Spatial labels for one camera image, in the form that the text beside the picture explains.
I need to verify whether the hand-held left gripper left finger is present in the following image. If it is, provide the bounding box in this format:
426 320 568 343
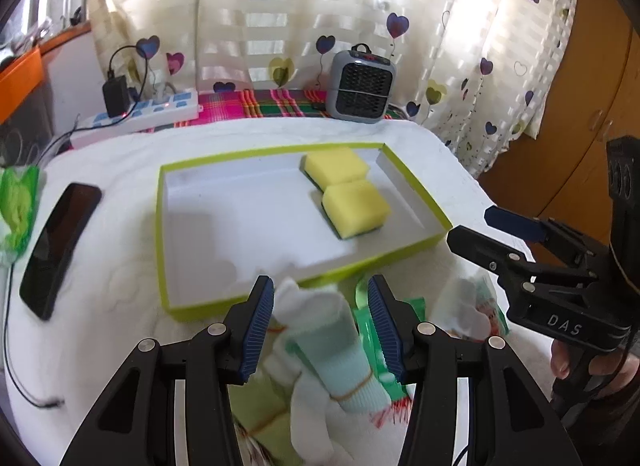
60 275 276 466

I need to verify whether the lime green cardboard box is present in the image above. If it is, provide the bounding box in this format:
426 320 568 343
157 142 452 323

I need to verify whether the green tea packet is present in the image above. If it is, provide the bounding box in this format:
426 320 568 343
352 276 427 397

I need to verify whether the black charger cable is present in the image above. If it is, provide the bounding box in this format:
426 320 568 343
107 44 152 99

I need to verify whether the yellow sponge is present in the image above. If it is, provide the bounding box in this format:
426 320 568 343
300 147 370 191
321 181 391 241

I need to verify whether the white sock pair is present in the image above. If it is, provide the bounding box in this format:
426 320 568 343
432 276 493 343

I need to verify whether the colourful plaid cloth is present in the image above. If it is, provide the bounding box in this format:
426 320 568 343
135 88 416 134

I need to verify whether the person's right hand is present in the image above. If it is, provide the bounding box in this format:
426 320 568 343
550 340 572 380

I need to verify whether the green white tissue packet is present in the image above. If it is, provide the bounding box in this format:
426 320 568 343
0 165 41 267

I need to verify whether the white packet with red label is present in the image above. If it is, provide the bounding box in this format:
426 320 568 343
472 277 511 339

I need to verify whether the window frame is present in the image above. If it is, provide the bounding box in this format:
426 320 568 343
27 0 96 44

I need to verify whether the black smartphone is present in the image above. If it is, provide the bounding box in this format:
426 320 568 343
19 183 103 321

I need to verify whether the thin black cable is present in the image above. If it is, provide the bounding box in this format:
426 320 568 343
2 266 66 409

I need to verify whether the mint white sock bundle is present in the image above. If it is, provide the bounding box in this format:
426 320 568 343
274 278 392 414

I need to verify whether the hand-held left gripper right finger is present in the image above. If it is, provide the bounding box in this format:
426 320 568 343
366 273 583 466

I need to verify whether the orange shelf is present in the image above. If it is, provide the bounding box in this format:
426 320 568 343
0 23 93 121

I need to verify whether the wooden wardrobe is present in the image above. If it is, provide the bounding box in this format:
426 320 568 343
477 0 640 257

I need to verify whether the black charger adapter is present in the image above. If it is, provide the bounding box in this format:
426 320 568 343
102 76 131 117

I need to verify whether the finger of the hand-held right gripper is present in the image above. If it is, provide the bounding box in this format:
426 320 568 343
484 206 613 279
446 226 598 317

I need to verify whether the white blue power strip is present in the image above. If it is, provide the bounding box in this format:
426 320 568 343
70 88 200 149

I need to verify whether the grey small fan heater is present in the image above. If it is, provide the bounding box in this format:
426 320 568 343
326 44 398 121

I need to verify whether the light green sock bundle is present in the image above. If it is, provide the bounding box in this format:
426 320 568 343
227 371 296 442

